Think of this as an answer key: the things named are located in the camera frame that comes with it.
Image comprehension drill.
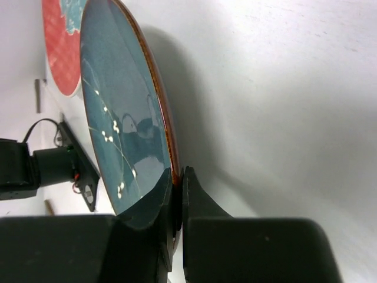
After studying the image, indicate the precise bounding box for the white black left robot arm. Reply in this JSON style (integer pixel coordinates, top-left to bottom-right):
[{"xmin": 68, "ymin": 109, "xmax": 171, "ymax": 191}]
[{"xmin": 1, "ymin": 139, "xmax": 78, "ymax": 200}]

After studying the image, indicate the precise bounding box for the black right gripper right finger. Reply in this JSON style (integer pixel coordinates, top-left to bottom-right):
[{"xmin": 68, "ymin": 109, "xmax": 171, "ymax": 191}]
[{"xmin": 182, "ymin": 167, "xmax": 342, "ymax": 282}]

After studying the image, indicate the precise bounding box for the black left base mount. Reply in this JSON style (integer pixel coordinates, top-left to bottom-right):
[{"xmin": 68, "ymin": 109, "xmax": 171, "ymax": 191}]
[{"xmin": 22, "ymin": 118, "xmax": 100, "ymax": 212}]

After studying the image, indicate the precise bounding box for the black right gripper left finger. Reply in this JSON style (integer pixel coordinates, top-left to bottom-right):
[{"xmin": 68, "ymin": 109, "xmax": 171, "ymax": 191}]
[{"xmin": 1, "ymin": 170, "xmax": 173, "ymax": 282}]

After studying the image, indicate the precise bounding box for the teal round floral plate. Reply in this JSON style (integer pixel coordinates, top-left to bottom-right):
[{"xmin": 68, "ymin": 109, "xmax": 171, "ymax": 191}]
[{"xmin": 80, "ymin": 0, "xmax": 181, "ymax": 256}]

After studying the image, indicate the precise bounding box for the red teal round plate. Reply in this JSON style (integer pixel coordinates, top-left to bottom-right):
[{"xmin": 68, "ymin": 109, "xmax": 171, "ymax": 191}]
[{"xmin": 41, "ymin": 0, "xmax": 87, "ymax": 97}]

